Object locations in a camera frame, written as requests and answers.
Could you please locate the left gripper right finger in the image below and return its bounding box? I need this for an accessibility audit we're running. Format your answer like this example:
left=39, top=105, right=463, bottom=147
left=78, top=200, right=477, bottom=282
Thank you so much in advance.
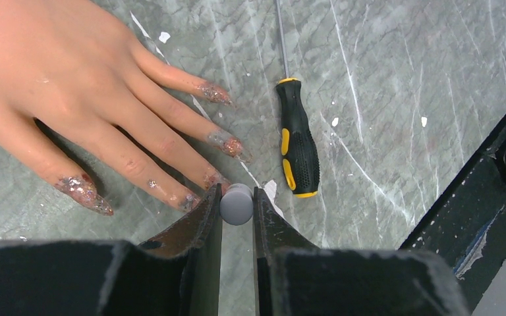
left=253, top=188, right=470, bottom=315

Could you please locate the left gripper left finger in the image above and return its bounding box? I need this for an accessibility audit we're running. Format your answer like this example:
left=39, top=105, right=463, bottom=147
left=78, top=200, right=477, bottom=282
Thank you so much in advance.
left=0, top=186, right=222, bottom=315

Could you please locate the white nail polish cap brush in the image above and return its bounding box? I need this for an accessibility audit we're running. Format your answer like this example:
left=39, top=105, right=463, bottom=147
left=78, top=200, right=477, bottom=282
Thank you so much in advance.
left=220, top=183, right=254, bottom=226

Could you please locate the near black yellow screwdriver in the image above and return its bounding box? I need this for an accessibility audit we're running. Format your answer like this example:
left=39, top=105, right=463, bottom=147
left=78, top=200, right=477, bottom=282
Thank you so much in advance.
left=275, top=0, right=320, bottom=198

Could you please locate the mannequin practice hand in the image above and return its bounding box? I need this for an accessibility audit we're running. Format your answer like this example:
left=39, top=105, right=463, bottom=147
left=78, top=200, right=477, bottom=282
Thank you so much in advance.
left=0, top=1, right=250, bottom=215

